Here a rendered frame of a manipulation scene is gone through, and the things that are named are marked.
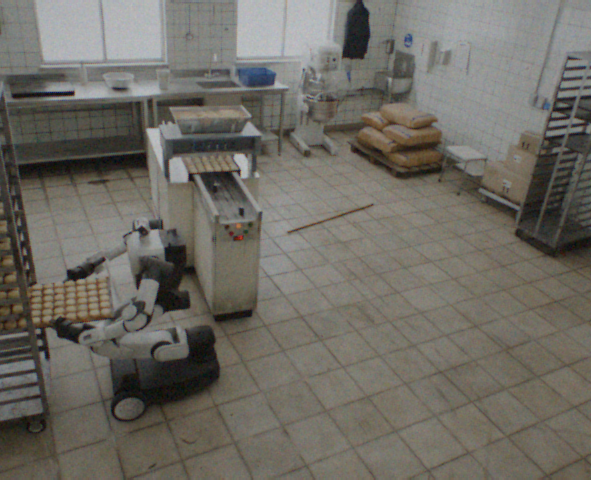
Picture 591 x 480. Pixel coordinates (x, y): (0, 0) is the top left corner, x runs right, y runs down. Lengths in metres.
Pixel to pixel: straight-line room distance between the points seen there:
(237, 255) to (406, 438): 1.59
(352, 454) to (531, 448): 1.07
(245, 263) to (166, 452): 1.35
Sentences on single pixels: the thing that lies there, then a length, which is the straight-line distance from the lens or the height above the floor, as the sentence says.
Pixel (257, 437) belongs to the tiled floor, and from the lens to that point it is 3.37.
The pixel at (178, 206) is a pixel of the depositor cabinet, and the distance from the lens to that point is 4.36.
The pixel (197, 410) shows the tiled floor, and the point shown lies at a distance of 3.52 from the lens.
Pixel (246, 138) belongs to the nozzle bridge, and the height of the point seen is 1.13.
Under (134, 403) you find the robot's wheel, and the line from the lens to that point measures 3.44.
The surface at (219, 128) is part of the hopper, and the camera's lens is 4.26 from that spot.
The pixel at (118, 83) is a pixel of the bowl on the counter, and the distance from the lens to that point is 6.61.
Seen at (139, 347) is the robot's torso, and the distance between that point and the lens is 3.46.
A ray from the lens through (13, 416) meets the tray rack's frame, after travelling 3.48.
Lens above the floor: 2.52
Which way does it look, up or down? 28 degrees down
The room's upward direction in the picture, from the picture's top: 5 degrees clockwise
